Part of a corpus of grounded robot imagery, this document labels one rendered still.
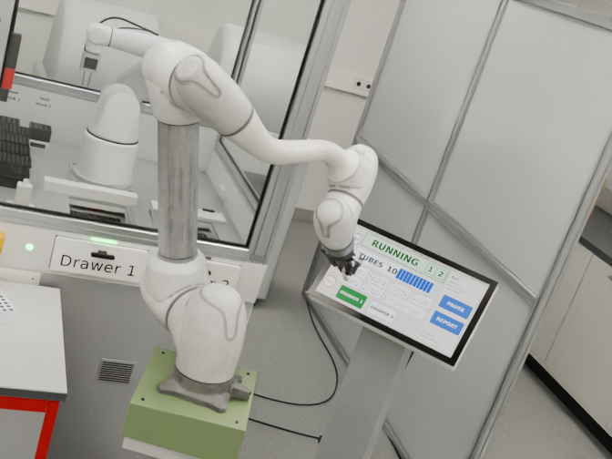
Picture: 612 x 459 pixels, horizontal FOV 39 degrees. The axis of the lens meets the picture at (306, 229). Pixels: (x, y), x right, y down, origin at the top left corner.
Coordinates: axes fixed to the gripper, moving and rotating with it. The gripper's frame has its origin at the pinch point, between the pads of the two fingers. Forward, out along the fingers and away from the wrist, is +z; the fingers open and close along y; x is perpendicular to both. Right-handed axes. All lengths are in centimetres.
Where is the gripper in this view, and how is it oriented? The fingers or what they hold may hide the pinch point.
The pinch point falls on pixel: (346, 272)
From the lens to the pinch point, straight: 256.9
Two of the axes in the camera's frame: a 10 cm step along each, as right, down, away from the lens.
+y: -8.8, -3.5, 3.2
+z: 1.5, 4.4, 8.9
